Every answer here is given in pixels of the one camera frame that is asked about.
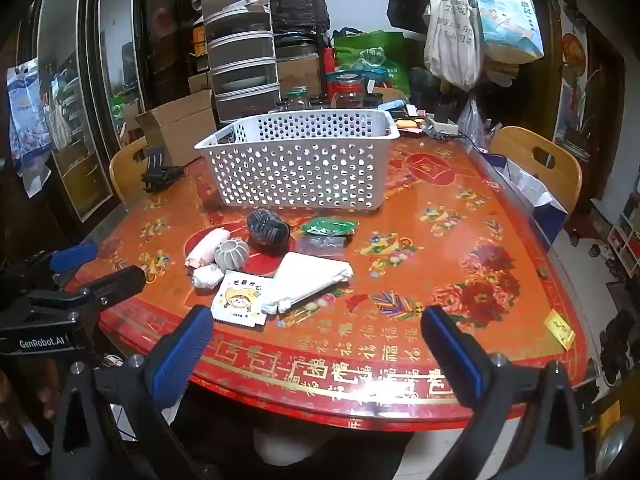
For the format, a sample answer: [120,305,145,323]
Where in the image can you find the green shopping bag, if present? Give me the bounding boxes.
[332,30,414,97]

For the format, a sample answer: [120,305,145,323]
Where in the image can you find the blue printed plastic bag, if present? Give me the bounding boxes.
[6,57,54,197]

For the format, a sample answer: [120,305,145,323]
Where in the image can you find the green foil packet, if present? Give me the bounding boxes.
[301,216,360,237]

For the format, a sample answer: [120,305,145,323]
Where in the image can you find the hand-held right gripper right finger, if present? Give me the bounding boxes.
[420,304,586,480]

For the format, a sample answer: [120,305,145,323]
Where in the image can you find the white cartoon print packet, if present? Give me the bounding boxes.
[210,270,274,329]

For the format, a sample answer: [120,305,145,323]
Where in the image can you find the white cubby shelf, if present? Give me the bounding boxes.
[605,212,640,277]

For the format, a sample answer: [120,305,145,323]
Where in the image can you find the white pumpkin-shaped soft toy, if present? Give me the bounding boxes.
[214,239,250,267]

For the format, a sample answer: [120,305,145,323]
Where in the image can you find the wooden chair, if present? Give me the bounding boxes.
[109,135,151,206]
[487,126,583,216]

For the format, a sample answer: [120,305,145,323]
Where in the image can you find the white perforated plastic basket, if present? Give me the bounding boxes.
[194,109,401,211]

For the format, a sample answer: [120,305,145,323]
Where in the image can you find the black bag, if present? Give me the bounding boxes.
[265,0,331,37]

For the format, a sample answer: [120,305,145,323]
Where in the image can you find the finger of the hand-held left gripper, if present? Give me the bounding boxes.
[30,242,99,277]
[27,265,147,322]

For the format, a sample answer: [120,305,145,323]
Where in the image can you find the dark cabinet with glass doors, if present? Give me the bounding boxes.
[35,0,146,222]

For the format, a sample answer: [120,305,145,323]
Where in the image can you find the glass jar with red contents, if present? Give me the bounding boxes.
[332,74,364,109]

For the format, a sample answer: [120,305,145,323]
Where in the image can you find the white canvas tote bag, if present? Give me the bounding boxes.
[424,0,484,92]

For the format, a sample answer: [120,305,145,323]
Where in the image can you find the small white cloth bundle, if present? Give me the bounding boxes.
[192,265,226,291]

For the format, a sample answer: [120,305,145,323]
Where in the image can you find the black clip tool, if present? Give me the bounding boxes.
[141,145,186,195]

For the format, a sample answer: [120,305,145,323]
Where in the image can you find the yellow card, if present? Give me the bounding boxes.
[542,310,575,350]

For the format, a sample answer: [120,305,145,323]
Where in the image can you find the open cardboard box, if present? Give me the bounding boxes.
[135,89,219,166]

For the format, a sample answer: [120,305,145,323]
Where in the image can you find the stacked clear plastic drawers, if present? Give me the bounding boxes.
[200,0,283,123]

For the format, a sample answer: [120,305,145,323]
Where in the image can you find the wall hanging with red ornament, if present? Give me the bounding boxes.
[552,30,601,161]

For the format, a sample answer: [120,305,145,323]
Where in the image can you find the black knit roll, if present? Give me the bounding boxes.
[246,210,291,249]

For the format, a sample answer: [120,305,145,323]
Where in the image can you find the white power strip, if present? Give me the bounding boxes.
[425,117,460,137]

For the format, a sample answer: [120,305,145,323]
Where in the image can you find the dark green hanging bag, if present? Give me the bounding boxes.
[386,0,451,41]

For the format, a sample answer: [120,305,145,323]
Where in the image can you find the white and blue paper bag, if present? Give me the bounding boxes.
[482,152,569,252]

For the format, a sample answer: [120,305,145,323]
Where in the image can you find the blue printed tote bag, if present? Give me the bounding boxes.
[470,0,546,64]

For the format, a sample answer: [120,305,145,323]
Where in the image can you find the glass jar with green lid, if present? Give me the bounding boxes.
[286,86,311,112]

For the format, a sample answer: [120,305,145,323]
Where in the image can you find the brown cardboard box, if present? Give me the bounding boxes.
[277,55,324,97]

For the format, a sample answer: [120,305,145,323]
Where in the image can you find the clear plastic bag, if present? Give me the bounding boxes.
[457,97,489,152]

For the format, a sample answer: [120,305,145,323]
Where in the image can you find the pink and white towel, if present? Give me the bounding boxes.
[185,227,231,270]

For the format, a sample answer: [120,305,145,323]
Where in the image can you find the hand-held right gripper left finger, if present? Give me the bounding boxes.
[50,304,216,480]

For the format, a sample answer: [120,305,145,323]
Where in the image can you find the clear packet with dark contents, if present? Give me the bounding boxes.
[295,235,347,252]

